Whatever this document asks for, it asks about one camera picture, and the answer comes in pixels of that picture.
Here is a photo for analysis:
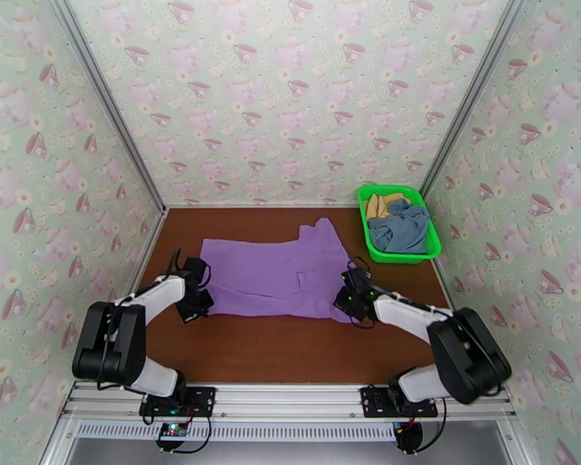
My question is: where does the purple garment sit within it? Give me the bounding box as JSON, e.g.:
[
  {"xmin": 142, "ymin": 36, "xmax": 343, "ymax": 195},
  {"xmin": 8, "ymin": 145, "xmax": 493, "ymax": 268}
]
[{"xmin": 201, "ymin": 217, "xmax": 364, "ymax": 324}]

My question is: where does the blue ribbed garment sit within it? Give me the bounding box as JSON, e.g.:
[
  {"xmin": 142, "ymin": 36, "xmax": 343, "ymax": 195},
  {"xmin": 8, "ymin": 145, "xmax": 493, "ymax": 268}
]
[{"xmin": 367, "ymin": 198, "xmax": 431, "ymax": 255}]

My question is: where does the tan garment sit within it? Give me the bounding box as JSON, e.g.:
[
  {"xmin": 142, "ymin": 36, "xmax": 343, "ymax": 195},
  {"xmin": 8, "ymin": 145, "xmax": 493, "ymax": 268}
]
[{"xmin": 365, "ymin": 191, "xmax": 405, "ymax": 220}]

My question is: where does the green plastic laundry basket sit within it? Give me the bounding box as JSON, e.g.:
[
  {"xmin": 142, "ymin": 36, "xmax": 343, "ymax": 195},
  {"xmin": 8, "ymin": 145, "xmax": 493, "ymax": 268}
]
[{"xmin": 357, "ymin": 184, "xmax": 442, "ymax": 264}]

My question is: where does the circuit board with green light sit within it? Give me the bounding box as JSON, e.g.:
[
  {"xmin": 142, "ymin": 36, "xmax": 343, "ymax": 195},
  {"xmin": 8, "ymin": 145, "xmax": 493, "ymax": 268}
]
[{"xmin": 156, "ymin": 421, "xmax": 189, "ymax": 443}]

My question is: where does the black round power unit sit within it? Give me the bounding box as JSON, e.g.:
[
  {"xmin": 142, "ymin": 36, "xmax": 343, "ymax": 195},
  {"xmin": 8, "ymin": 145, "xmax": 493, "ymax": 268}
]
[{"xmin": 393, "ymin": 422, "xmax": 425, "ymax": 454}]

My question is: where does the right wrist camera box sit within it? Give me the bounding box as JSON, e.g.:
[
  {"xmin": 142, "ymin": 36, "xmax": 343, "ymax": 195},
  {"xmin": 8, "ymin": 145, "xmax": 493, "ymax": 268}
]
[{"xmin": 342, "ymin": 268, "xmax": 370, "ymax": 293}]

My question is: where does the aluminium side rail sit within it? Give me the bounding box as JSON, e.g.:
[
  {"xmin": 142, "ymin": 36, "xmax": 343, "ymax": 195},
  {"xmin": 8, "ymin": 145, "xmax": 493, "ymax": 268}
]
[
  {"xmin": 134, "ymin": 209, "xmax": 170, "ymax": 281},
  {"xmin": 431, "ymin": 259, "xmax": 454, "ymax": 308}
]

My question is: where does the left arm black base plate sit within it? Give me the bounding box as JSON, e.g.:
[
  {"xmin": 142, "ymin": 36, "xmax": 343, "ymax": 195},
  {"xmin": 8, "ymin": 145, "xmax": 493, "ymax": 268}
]
[{"xmin": 139, "ymin": 386, "xmax": 217, "ymax": 417}]

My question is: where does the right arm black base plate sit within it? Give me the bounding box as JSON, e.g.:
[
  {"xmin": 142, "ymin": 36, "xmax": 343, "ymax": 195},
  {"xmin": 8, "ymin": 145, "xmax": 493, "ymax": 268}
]
[{"xmin": 359, "ymin": 386, "xmax": 439, "ymax": 419}]

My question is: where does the aluminium mounting rail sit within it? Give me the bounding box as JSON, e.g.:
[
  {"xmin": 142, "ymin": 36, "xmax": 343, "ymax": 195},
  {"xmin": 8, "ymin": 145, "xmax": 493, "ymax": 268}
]
[{"xmin": 60, "ymin": 380, "xmax": 519, "ymax": 421}]

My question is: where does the black cable at circuit board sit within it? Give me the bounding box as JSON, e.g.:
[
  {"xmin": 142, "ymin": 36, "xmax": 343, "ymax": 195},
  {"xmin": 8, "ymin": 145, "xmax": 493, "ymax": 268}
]
[{"xmin": 143, "ymin": 414, "xmax": 212, "ymax": 454}]

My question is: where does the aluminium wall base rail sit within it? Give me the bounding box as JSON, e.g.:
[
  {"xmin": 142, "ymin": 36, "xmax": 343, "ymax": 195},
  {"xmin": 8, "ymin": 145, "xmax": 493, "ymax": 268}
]
[{"xmin": 167, "ymin": 202, "xmax": 362, "ymax": 211}]

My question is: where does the perforated metal cable tray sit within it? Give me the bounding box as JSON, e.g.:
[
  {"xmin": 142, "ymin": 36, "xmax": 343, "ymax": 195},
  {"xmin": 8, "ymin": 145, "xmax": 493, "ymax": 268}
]
[{"xmin": 72, "ymin": 421, "xmax": 403, "ymax": 443}]

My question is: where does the black cable at power unit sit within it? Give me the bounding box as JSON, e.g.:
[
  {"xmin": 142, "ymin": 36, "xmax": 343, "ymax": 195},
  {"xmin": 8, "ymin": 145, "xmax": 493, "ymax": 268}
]
[{"xmin": 418, "ymin": 398, "xmax": 449, "ymax": 453}]

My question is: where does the aluminium frame leg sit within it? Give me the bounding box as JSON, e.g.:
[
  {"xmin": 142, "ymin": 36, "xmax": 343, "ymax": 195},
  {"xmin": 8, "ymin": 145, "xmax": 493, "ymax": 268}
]
[
  {"xmin": 38, "ymin": 415, "xmax": 78, "ymax": 465},
  {"xmin": 496, "ymin": 419, "xmax": 538, "ymax": 465}
]

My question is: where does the aluminium corner post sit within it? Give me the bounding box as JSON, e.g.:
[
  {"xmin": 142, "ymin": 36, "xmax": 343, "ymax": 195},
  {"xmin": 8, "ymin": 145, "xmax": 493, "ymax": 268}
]
[
  {"xmin": 420, "ymin": 0, "xmax": 535, "ymax": 202},
  {"xmin": 46, "ymin": 0, "xmax": 170, "ymax": 213}
]

